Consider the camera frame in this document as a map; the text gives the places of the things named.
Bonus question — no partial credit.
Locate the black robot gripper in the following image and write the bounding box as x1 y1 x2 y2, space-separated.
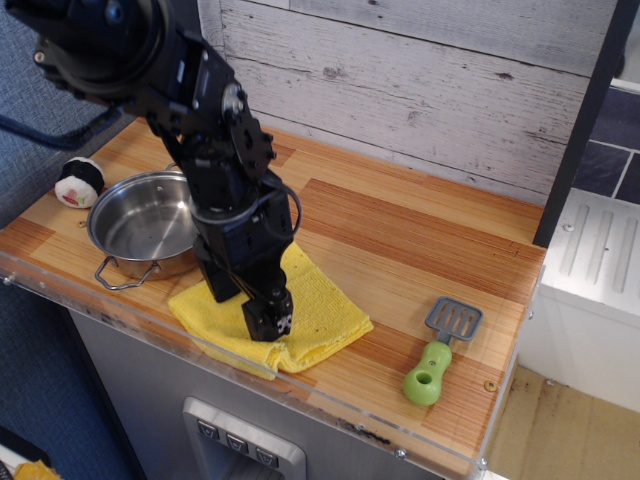
192 187 293 342

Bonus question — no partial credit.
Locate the yellow cloth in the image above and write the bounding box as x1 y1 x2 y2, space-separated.
168 243 373 380

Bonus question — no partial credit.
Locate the white toy sink unit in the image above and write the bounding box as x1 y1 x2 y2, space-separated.
519 189 639 411

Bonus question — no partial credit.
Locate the yellow object bottom left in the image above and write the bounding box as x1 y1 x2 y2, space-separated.
14 461 61 480

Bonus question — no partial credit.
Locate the stainless steel pot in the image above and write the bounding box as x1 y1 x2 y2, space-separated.
87 170 197 291

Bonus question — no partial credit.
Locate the dark right frame post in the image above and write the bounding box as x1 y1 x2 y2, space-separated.
532 0 639 248

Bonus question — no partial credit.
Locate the silver toy fridge dispenser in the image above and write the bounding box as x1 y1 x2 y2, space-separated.
183 397 307 479

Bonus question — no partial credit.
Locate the plush sushi roll toy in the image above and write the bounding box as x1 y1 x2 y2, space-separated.
54 157 105 209

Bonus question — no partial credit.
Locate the grey spatula green handle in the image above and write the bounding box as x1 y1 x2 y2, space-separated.
403 296 484 407

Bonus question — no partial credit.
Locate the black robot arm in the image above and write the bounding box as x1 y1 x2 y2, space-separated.
5 1 301 341

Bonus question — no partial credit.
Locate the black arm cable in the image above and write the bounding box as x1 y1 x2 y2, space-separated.
0 107 124 151

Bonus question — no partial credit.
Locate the clear acrylic front guard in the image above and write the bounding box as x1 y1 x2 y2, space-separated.
1 248 536 479

